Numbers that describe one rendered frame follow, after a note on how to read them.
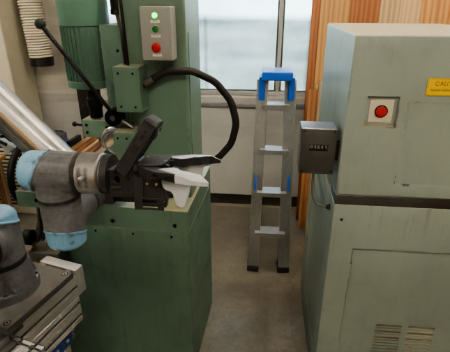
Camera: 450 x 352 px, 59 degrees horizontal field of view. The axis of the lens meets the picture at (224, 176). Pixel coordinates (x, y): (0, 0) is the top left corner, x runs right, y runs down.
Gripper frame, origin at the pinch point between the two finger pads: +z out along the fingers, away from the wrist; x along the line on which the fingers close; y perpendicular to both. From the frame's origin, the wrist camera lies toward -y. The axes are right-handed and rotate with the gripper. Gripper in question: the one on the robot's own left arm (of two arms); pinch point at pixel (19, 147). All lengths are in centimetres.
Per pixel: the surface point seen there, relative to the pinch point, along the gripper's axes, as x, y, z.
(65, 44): 12, -56, 9
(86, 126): 7.7, -29.6, 25.4
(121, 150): 24, -38, 45
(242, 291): -30, 31, 129
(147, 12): 22, -83, 33
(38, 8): -109, -22, -68
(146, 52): 21, -72, 38
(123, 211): 26, -17, 56
